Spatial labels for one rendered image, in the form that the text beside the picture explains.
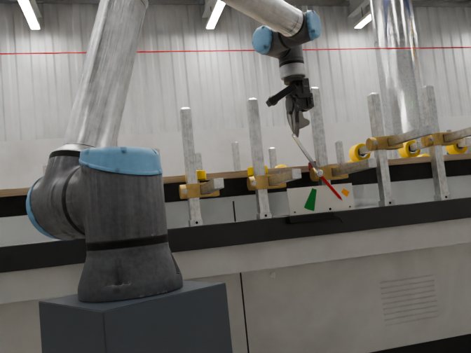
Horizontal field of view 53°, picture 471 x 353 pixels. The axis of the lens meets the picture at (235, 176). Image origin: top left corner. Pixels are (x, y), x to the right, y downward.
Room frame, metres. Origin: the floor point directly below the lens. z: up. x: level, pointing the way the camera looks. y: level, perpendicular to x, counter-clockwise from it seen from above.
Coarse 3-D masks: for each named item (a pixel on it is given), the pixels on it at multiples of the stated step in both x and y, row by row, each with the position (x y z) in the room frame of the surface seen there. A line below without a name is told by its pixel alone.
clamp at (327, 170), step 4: (312, 168) 1.76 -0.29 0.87; (320, 168) 1.75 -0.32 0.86; (324, 168) 1.75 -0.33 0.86; (328, 168) 1.76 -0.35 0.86; (312, 172) 1.76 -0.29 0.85; (324, 172) 1.75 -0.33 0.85; (328, 172) 1.76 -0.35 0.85; (312, 176) 1.77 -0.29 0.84; (316, 176) 1.75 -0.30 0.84; (324, 176) 1.75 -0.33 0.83; (328, 176) 1.76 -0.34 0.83; (332, 176) 1.76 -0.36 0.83; (336, 176) 1.76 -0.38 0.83; (340, 176) 1.77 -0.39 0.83; (344, 176) 1.77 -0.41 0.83; (312, 180) 1.77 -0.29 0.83; (316, 180) 1.76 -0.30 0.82; (320, 180) 1.75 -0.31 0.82
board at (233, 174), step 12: (444, 156) 2.13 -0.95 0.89; (456, 156) 2.15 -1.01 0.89; (468, 156) 2.16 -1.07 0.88; (276, 168) 1.93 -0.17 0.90; (288, 168) 1.95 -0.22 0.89; (300, 168) 1.96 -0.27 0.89; (168, 180) 1.83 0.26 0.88; (180, 180) 1.84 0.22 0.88; (204, 180) 1.86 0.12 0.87; (0, 192) 1.68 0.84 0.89; (12, 192) 1.69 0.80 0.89; (24, 192) 1.70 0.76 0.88
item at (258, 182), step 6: (270, 174) 1.70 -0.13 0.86; (252, 180) 1.69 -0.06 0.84; (258, 180) 1.69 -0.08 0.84; (264, 180) 1.69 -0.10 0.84; (252, 186) 1.69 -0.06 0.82; (258, 186) 1.69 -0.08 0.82; (264, 186) 1.69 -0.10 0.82; (270, 186) 1.70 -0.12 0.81; (276, 186) 1.70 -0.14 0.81; (282, 186) 1.71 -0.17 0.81
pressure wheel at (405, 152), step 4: (412, 140) 2.11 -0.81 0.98; (404, 144) 2.11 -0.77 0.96; (408, 144) 2.10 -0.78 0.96; (400, 148) 2.13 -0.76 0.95; (404, 148) 2.10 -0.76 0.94; (408, 148) 2.10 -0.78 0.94; (400, 152) 2.14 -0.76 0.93; (404, 152) 2.11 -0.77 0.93; (408, 152) 2.10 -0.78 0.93; (412, 152) 2.11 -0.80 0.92; (416, 152) 2.11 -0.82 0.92; (404, 156) 2.13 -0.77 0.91; (408, 156) 2.11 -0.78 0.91; (412, 156) 2.10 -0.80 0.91; (416, 156) 2.11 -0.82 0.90
